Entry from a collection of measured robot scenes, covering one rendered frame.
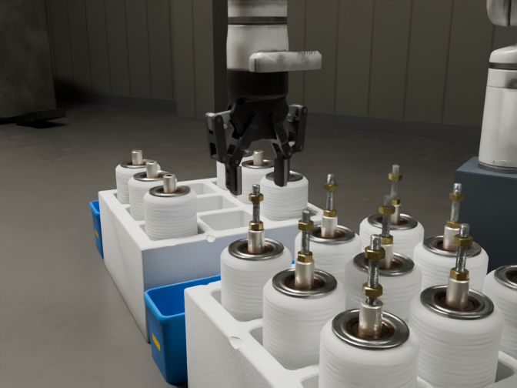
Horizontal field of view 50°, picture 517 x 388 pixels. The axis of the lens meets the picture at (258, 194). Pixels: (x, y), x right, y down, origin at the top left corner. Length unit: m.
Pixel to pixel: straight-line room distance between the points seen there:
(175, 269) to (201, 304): 0.24
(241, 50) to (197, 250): 0.44
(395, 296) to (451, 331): 0.11
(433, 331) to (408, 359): 0.07
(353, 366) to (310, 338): 0.11
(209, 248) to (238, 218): 0.17
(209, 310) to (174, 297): 0.23
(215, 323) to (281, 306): 0.13
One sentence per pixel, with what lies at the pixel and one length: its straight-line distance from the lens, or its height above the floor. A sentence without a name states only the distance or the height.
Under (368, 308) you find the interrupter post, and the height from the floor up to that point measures 0.28.
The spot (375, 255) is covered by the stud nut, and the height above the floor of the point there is 0.33.
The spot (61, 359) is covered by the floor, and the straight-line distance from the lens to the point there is 1.04.
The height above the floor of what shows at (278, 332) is 0.21.
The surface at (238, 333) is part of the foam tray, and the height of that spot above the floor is 0.18.
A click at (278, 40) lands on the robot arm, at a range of 0.67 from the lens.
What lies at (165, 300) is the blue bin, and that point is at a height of 0.10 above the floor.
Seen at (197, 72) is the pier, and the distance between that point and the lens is 3.53.
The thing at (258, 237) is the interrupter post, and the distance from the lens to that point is 0.73.
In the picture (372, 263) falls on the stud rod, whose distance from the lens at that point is 0.54.
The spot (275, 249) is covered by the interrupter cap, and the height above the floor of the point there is 0.25.
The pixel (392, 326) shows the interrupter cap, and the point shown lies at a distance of 0.58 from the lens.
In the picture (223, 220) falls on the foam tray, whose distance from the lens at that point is 1.14.
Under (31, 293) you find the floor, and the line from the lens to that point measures 1.29.
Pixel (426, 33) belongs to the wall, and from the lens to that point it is 3.01.
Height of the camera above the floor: 0.53
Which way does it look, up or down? 16 degrees down
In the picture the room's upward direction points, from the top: straight up
